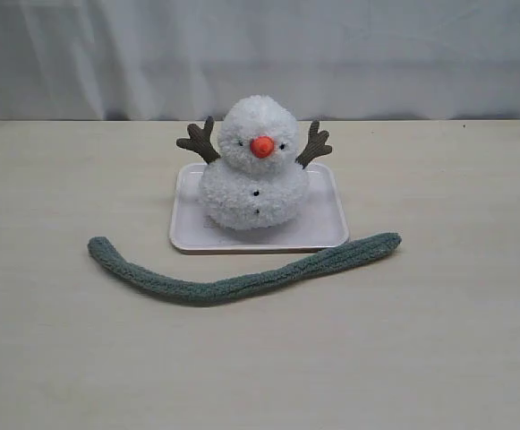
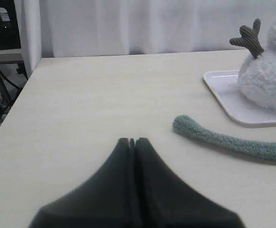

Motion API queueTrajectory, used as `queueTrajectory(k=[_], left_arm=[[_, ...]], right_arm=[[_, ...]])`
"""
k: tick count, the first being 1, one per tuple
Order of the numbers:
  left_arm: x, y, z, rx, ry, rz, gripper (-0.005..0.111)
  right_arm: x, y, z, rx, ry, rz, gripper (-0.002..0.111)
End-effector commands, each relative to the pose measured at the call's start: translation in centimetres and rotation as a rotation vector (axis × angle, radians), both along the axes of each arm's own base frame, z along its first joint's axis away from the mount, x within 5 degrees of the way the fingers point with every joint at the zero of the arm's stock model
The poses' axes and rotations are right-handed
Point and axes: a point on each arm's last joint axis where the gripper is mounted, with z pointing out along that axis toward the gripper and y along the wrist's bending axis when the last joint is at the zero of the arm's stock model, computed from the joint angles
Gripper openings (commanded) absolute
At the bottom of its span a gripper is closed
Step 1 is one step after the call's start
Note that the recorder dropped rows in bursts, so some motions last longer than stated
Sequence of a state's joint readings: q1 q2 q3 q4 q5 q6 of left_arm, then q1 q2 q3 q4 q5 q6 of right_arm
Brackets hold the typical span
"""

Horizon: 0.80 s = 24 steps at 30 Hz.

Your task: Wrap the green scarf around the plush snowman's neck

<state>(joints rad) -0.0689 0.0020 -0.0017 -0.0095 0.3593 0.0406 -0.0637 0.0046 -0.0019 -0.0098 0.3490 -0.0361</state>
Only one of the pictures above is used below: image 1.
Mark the white plush snowman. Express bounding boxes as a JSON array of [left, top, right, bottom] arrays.
[[175, 95, 333, 231]]

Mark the green fuzzy scarf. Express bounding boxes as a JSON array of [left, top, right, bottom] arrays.
[[87, 232, 402, 307]]

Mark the white backdrop curtain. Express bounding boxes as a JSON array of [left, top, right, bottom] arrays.
[[0, 1, 520, 120]]

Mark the white rectangular tray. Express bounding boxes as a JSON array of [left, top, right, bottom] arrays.
[[168, 163, 349, 254]]

